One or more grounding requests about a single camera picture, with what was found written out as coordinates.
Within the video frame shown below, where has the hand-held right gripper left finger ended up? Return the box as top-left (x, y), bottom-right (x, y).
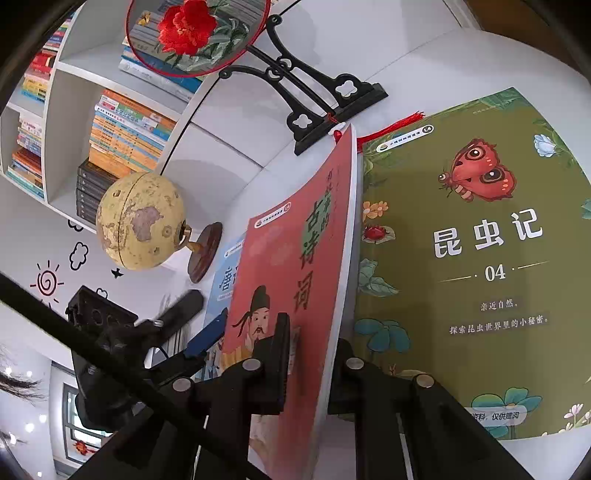
top-left (69, 311), bottom-right (293, 480)

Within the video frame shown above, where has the group of wall stickers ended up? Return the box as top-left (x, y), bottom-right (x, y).
top-left (30, 219), bottom-right (125, 305)

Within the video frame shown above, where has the row of mixed colourful books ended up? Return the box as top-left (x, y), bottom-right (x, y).
top-left (6, 113), bottom-right (47, 200)
top-left (21, 18), bottom-right (77, 104)

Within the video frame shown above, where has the red poet cover book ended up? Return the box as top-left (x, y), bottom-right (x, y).
top-left (217, 122), bottom-right (358, 480)

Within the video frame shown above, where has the light blue cover book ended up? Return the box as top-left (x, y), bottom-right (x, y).
top-left (203, 233), bottom-right (247, 379)

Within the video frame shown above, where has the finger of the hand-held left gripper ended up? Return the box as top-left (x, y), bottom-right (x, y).
top-left (154, 290), bottom-right (205, 329)
top-left (182, 308), bottom-right (230, 360)

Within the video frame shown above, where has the olive butterfly cover book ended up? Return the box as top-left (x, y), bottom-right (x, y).
top-left (353, 87), bottom-right (591, 441)

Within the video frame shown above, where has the row of white blue books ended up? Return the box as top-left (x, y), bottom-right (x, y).
top-left (117, 0), bottom-right (206, 102)

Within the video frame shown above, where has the yellow globe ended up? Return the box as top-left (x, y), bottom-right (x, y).
top-left (96, 172), bottom-right (223, 284)

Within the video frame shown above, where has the round embroidered flower fan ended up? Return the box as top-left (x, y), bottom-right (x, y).
top-left (126, 0), bottom-right (273, 78)

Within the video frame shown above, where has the red tassel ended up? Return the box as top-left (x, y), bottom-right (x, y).
top-left (330, 111), bottom-right (426, 147)

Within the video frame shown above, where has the white bookshelf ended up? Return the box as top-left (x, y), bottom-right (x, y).
top-left (0, 0), bottom-right (462, 232)

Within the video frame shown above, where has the row of orange yellow books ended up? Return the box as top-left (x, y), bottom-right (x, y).
top-left (88, 89), bottom-right (178, 175)

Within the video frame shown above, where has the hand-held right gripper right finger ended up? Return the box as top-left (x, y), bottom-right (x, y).
top-left (325, 337), bottom-right (527, 480)

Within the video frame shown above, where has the row of dark brown books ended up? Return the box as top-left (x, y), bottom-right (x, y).
top-left (75, 159), bottom-right (122, 221)

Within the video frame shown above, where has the black fan stand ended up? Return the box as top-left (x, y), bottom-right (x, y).
top-left (219, 14), bottom-right (389, 156)

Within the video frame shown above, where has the thick black cable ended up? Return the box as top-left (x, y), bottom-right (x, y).
top-left (0, 272), bottom-right (275, 480)

